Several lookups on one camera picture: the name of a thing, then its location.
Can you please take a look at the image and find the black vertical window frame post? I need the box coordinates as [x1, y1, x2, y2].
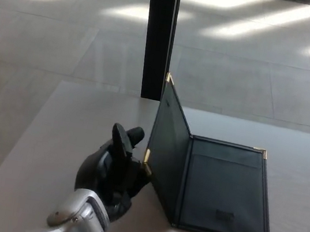
[134, 0, 181, 103]

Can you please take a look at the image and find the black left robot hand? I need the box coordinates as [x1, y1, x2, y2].
[69, 117, 159, 226]

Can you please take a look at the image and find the dark blue diary folder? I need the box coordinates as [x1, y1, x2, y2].
[132, 70, 295, 232]

